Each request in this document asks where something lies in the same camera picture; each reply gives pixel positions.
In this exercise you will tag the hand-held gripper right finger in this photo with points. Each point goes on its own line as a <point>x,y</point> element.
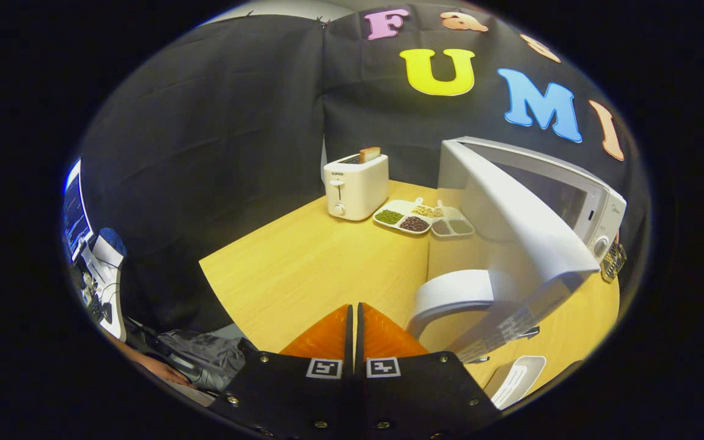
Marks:
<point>367,403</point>

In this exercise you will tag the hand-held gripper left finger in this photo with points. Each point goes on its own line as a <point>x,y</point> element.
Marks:
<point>340,403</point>

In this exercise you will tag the white microwave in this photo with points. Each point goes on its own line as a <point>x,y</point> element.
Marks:
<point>498,208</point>

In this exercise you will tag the white rectangular tray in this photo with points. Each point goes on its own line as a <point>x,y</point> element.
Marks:
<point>526,370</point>

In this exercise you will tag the large divided bean dish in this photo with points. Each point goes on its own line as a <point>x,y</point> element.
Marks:
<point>401,206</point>

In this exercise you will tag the white toaster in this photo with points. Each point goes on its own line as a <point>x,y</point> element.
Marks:
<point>358,189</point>

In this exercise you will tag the toast slice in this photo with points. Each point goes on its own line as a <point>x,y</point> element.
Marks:
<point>370,154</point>

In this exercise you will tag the white and blue device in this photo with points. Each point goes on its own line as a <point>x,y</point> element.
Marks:
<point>107,256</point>

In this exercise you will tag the computer monitor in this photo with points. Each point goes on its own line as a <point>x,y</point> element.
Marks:
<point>76,217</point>

